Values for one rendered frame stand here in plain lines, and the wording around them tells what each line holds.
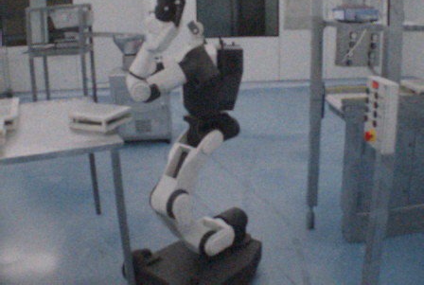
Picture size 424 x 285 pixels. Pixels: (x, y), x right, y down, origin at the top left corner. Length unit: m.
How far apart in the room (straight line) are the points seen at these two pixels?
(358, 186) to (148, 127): 2.59
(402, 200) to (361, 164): 0.41
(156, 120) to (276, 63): 3.41
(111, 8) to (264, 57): 2.67
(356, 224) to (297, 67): 5.11
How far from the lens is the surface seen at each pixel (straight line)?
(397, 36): 1.70
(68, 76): 7.56
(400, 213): 2.89
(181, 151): 2.10
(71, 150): 1.98
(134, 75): 1.74
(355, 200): 2.69
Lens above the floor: 1.47
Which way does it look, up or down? 13 degrees down
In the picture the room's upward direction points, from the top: 1 degrees counter-clockwise
